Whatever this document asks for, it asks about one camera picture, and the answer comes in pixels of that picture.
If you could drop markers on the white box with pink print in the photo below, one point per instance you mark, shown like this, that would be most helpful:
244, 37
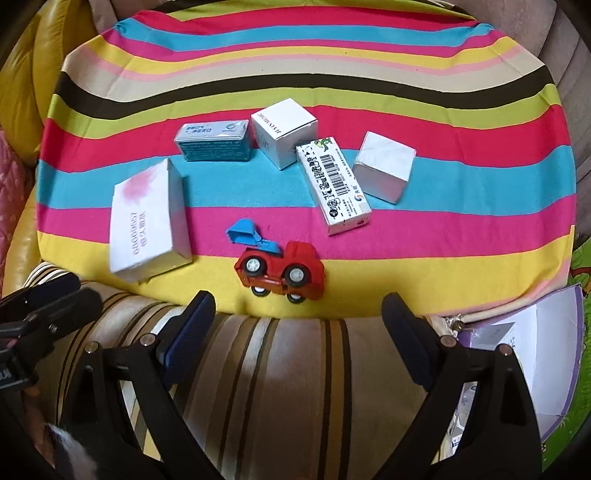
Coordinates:
143, 221

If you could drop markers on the plain white cube box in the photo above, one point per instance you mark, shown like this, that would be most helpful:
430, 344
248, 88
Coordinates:
383, 166

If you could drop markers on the green cartoon printed cloth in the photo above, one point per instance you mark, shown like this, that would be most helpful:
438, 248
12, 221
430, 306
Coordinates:
575, 415

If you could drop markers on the red toy truck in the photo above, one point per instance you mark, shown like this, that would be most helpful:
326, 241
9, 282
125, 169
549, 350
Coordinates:
281, 265

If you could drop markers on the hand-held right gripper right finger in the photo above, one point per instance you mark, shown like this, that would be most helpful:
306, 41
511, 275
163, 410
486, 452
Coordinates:
406, 341

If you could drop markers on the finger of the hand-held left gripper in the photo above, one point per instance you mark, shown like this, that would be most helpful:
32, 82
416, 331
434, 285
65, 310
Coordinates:
46, 291
64, 314

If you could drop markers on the purple cardboard box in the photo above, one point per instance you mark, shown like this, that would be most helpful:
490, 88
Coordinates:
545, 355

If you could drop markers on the white lettered cube box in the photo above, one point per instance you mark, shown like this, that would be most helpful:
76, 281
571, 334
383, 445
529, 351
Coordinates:
284, 129

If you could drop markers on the beige striped cushion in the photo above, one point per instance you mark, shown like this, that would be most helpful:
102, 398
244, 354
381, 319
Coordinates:
277, 378

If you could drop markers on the yellow leather sofa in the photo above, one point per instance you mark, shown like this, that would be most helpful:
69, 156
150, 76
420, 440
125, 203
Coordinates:
37, 69

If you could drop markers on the pink quilted cloth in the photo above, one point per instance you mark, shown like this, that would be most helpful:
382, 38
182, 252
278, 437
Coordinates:
11, 194

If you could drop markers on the colourful striped cloth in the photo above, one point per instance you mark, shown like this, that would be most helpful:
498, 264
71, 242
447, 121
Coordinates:
323, 60

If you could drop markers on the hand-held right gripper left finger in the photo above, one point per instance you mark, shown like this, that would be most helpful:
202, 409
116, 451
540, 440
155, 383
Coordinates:
189, 337

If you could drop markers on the furry white sleeve cuff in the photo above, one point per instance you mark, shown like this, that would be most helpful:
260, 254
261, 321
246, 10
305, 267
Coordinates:
69, 450

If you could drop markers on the white barcode medicine box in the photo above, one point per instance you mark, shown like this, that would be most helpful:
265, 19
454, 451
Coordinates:
334, 184

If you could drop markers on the brown velvet curtain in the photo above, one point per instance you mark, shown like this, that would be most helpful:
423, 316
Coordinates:
554, 46

